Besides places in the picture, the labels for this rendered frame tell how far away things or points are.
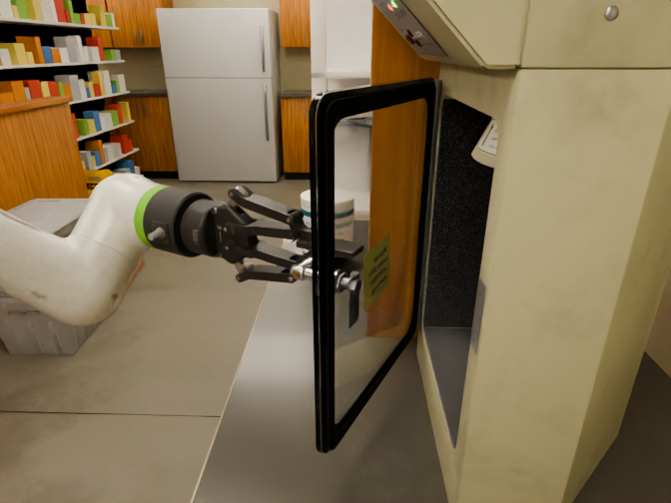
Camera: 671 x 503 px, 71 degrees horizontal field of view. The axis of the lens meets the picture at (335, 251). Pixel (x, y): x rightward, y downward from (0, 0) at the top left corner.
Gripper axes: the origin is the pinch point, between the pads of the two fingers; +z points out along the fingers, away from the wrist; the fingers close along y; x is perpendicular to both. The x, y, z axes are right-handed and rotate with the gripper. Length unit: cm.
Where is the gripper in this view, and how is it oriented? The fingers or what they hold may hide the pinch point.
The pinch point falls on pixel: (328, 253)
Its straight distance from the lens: 55.4
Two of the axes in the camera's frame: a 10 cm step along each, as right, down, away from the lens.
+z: 8.8, 1.9, -4.4
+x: 4.8, -3.5, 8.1
